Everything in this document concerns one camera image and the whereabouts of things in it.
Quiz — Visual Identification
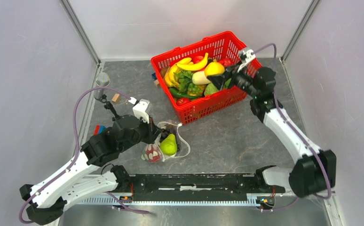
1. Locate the red apple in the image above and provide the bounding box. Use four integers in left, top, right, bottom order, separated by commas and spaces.
219, 58, 233, 67
192, 56, 204, 64
141, 144, 164, 163

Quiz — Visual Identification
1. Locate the clear zip top bag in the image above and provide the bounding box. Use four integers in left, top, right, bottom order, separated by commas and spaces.
141, 120, 191, 163

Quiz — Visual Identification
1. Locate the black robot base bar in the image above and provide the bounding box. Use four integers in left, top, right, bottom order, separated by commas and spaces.
116, 173, 286, 202

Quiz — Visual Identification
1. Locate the yellow lemon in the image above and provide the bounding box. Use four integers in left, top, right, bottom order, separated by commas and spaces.
204, 62, 225, 77

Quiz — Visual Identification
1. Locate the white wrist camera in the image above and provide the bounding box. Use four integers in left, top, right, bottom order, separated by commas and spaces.
128, 97, 152, 123
237, 48, 256, 72

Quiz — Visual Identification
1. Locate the yellow banana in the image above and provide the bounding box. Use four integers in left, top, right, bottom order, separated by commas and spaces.
164, 57, 192, 89
176, 53, 209, 71

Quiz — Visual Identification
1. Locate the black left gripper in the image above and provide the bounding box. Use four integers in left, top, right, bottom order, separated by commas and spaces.
119, 113, 163, 153

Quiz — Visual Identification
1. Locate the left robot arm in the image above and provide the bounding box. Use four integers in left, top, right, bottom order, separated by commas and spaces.
19, 115, 163, 226

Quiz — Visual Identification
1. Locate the dark grape bunch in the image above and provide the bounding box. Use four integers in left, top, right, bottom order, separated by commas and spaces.
161, 126, 179, 152

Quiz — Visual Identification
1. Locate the red blue toy brick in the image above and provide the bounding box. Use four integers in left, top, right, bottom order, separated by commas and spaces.
94, 125, 106, 135

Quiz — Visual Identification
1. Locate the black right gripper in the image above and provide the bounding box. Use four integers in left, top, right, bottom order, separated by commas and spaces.
207, 60, 259, 99

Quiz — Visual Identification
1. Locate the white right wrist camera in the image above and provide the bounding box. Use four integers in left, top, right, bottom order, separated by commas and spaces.
237, 48, 256, 72

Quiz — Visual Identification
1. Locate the black mini tripod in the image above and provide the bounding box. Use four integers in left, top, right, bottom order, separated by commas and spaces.
96, 94, 120, 121

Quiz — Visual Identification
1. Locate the small wooden block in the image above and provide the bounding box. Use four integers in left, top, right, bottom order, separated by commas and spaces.
111, 93, 121, 104

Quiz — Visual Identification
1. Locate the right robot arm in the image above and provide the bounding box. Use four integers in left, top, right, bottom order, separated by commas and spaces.
206, 65, 337, 199

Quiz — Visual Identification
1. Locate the red plastic basket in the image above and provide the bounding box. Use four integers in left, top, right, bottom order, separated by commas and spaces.
151, 31, 261, 124

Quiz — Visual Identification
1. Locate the white long squash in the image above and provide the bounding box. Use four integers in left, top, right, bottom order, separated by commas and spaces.
191, 71, 211, 85

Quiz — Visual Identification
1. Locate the green lime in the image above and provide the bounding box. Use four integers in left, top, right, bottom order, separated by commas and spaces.
159, 134, 178, 156

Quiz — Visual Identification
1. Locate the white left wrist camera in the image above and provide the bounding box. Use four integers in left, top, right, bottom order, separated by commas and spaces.
128, 97, 152, 123

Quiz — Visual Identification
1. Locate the dark green cucumber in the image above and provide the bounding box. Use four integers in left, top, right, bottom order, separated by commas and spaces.
168, 87, 202, 100

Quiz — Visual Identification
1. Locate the green lettuce leaf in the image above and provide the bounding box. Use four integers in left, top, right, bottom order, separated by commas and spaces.
174, 70, 193, 92

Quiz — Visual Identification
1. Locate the green grape bunch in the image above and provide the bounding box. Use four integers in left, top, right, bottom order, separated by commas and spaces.
187, 83, 206, 96

